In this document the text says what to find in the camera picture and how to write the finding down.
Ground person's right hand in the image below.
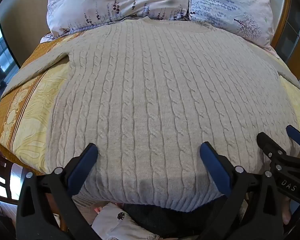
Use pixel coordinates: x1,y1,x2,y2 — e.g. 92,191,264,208
281,195,295,227

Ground blue tree print pillow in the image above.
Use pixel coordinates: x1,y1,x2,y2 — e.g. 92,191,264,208
189,0,278,53

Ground yellow orange patterned bed sheet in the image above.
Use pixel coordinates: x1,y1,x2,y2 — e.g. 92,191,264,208
0,31,300,177

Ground person's white jacket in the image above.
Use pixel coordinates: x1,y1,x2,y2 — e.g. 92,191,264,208
91,202,163,240

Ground purple flower print pillow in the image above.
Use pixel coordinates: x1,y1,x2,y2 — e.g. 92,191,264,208
40,0,193,44

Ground beige cable knit sweater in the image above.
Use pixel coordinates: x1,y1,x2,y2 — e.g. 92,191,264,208
0,16,300,212

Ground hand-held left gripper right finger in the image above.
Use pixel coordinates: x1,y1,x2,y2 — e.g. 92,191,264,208
199,142,284,240

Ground person's dark pants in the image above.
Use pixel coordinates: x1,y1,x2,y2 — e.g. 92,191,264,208
125,202,243,240

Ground wooden bed headboard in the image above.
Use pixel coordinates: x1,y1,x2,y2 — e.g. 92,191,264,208
271,0,300,80

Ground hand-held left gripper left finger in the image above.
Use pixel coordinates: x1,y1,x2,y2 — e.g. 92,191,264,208
16,143,98,240

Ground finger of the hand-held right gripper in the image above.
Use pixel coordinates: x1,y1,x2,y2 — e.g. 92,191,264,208
257,132,300,172
286,124,300,147

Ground window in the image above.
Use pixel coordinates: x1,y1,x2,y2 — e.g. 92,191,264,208
0,12,20,100

